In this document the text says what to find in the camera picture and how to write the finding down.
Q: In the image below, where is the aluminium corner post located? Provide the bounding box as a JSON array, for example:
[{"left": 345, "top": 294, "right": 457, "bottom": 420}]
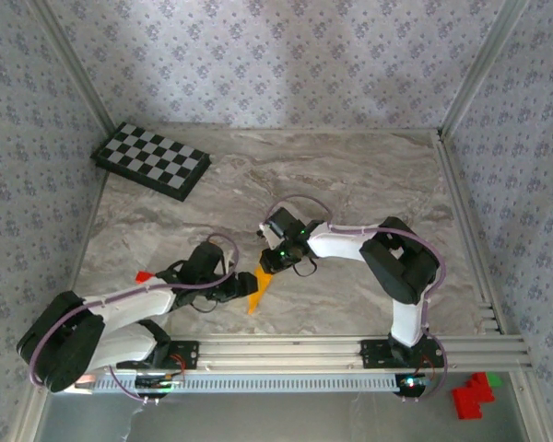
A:
[
  {"left": 437, "top": 0, "right": 531, "bottom": 139},
  {"left": 27, "top": 0, "right": 116, "bottom": 134}
]

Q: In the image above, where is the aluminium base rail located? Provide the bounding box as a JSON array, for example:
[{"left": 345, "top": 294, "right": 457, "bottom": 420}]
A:
[{"left": 31, "top": 334, "right": 534, "bottom": 372}]

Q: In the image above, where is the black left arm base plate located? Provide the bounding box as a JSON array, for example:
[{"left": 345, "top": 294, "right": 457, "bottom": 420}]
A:
[{"left": 114, "top": 339, "right": 200, "bottom": 370}]

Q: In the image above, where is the black white checkerboard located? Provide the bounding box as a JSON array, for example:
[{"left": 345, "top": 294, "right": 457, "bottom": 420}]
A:
[{"left": 89, "top": 121, "right": 212, "bottom": 203}]

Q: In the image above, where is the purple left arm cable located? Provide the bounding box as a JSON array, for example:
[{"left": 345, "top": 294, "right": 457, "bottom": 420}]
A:
[{"left": 29, "top": 232, "right": 241, "bottom": 407}]

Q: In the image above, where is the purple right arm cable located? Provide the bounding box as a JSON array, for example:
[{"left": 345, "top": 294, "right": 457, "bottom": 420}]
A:
[{"left": 262, "top": 193, "right": 451, "bottom": 404}]

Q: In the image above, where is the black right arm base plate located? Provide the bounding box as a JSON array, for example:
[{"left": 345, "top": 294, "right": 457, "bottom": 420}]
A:
[{"left": 359, "top": 338, "right": 445, "bottom": 370}]

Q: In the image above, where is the red brick block stack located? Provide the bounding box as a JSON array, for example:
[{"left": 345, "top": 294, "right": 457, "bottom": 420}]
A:
[{"left": 451, "top": 371, "right": 497, "bottom": 421}]

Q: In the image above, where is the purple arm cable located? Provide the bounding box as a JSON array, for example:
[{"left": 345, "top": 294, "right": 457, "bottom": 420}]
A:
[
  {"left": 29, "top": 232, "right": 241, "bottom": 407},
  {"left": 262, "top": 193, "right": 451, "bottom": 404}
]

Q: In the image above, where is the aluminium side rail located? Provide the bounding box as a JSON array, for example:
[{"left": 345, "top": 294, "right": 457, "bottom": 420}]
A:
[{"left": 435, "top": 133, "right": 508, "bottom": 335}]

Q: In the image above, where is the grey slotted cable duct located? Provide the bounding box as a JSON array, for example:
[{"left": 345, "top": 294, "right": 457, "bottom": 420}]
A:
[{"left": 76, "top": 373, "right": 414, "bottom": 395}]

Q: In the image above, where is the orange cloth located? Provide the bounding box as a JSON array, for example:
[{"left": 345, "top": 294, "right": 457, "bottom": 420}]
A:
[{"left": 247, "top": 264, "right": 277, "bottom": 316}]

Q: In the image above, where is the thin black cable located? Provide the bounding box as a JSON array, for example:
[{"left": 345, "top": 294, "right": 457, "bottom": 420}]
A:
[
  {"left": 186, "top": 297, "right": 220, "bottom": 314},
  {"left": 292, "top": 257, "right": 318, "bottom": 278}
]

